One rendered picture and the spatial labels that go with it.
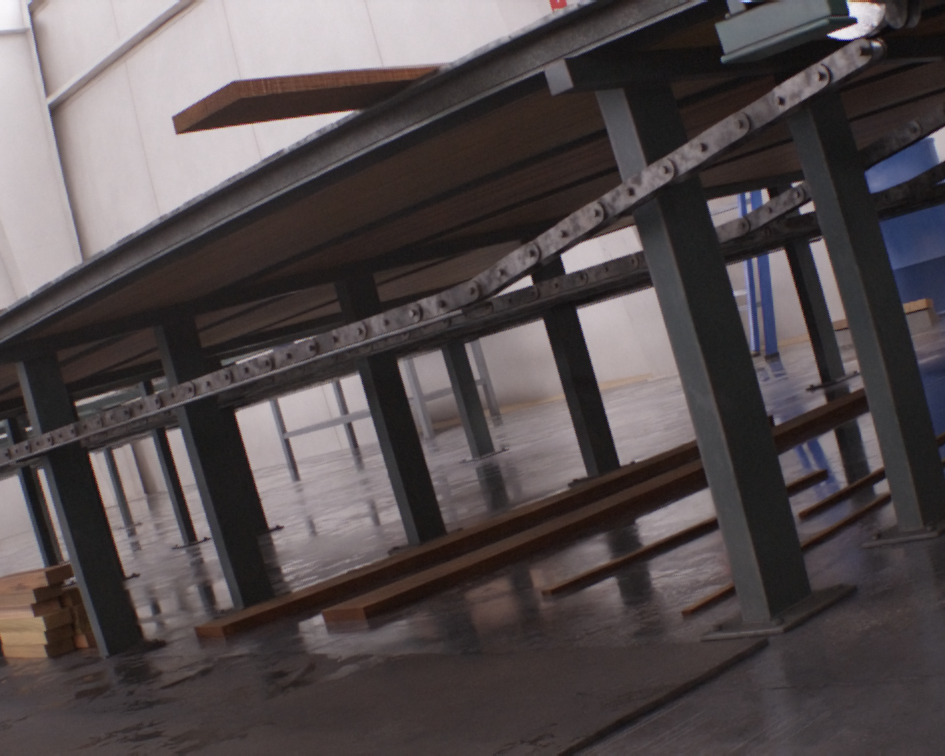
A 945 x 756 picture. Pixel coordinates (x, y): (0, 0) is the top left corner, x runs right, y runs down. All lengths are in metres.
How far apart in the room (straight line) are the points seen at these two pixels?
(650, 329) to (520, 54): 7.44
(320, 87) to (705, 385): 0.64
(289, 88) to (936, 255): 5.92
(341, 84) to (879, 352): 0.89
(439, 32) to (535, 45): 9.19
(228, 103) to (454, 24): 9.06
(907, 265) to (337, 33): 5.82
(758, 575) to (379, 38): 9.86
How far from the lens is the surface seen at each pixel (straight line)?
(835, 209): 2.35
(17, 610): 4.13
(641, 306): 9.36
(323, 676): 2.59
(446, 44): 11.11
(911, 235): 7.67
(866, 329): 2.36
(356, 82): 2.11
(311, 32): 12.33
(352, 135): 2.25
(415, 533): 4.18
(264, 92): 2.00
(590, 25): 1.90
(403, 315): 2.29
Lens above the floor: 0.46
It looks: 1 degrees down
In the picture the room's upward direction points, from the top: 16 degrees counter-clockwise
